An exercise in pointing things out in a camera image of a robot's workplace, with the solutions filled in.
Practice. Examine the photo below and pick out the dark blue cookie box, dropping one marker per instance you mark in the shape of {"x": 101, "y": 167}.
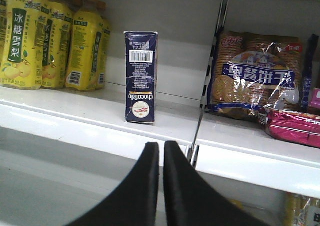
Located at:
{"x": 141, "y": 76}

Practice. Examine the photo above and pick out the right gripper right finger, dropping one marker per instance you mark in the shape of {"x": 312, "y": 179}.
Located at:
{"x": 190, "y": 200}

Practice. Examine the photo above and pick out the yellow pear drink bottle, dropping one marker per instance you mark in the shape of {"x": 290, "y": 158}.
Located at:
{"x": 85, "y": 48}
{"x": 22, "y": 57}

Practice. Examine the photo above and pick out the white supermarket shelf unit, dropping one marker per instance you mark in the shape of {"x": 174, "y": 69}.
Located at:
{"x": 62, "y": 151}

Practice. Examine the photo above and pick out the pink snack package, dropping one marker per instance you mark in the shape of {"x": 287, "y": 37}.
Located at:
{"x": 292, "y": 126}

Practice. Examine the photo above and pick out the blue cracker package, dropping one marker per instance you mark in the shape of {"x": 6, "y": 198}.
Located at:
{"x": 251, "y": 71}

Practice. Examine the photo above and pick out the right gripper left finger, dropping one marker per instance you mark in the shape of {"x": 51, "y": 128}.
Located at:
{"x": 134, "y": 200}

